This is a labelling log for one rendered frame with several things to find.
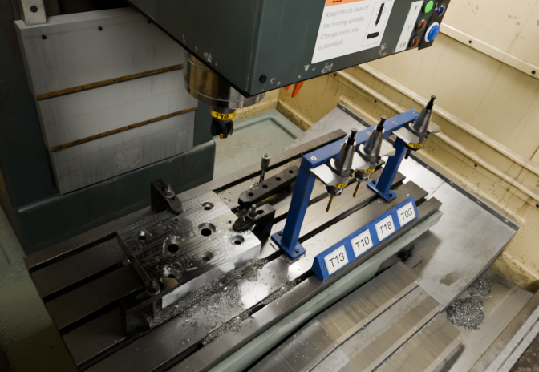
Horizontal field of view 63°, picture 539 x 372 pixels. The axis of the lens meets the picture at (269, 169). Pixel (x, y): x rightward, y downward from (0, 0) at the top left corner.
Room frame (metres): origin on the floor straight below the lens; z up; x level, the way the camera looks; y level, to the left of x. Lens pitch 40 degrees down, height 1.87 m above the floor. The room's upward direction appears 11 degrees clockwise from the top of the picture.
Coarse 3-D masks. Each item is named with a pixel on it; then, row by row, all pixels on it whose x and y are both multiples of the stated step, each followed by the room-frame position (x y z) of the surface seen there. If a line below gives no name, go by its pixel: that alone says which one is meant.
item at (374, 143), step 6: (372, 132) 0.92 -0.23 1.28; (378, 132) 0.91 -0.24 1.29; (372, 138) 0.92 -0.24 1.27; (378, 138) 0.91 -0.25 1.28; (366, 144) 0.92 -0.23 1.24; (372, 144) 0.91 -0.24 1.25; (378, 144) 0.91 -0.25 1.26; (366, 150) 0.91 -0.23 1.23; (372, 150) 0.91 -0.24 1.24; (378, 150) 0.91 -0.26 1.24
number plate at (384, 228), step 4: (388, 216) 0.98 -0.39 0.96; (384, 220) 0.97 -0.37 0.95; (388, 220) 0.98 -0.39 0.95; (376, 224) 0.94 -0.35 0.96; (380, 224) 0.95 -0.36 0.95; (384, 224) 0.96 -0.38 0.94; (388, 224) 0.97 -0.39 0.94; (392, 224) 0.98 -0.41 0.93; (376, 228) 0.93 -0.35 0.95; (380, 228) 0.94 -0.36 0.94; (384, 228) 0.95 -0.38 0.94; (388, 228) 0.96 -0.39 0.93; (392, 228) 0.97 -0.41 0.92; (380, 232) 0.93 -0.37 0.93; (384, 232) 0.94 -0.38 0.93; (388, 232) 0.95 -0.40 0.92; (380, 236) 0.93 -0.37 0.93; (384, 236) 0.93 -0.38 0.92; (380, 240) 0.92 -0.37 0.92
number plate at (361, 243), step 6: (360, 234) 0.89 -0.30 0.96; (366, 234) 0.90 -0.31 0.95; (354, 240) 0.86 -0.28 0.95; (360, 240) 0.88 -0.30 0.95; (366, 240) 0.89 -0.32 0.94; (354, 246) 0.85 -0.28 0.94; (360, 246) 0.86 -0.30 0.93; (366, 246) 0.87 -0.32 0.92; (354, 252) 0.84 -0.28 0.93; (360, 252) 0.85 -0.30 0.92
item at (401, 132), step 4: (400, 128) 1.08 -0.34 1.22; (404, 128) 1.08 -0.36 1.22; (392, 132) 1.05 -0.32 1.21; (396, 132) 1.05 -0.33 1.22; (400, 132) 1.05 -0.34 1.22; (404, 132) 1.06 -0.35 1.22; (408, 132) 1.06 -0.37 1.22; (400, 136) 1.04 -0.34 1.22; (404, 136) 1.04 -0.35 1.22; (408, 136) 1.04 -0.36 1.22; (412, 136) 1.05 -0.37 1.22; (416, 136) 1.05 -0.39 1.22; (404, 140) 1.02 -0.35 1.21; (408, 140) 1.02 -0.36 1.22; (412, 140) 1.03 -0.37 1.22; (416, 140) 1.03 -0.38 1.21
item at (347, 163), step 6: (348, 144) 0.84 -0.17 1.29; (354, 144) 0.84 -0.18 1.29; (342, 150) 0.84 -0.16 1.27; (348, 150) 0.83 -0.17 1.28; (354, 150) 0.84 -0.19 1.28; (342, 156) 0.83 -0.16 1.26; (348, 156) 0.83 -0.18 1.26; (336, 162) 0.84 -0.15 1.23; (342, 162) 0.83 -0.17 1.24; (348, 162) 0.83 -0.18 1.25; (342, 168) 0.82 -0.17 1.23; (348, 168) 0.83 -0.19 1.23
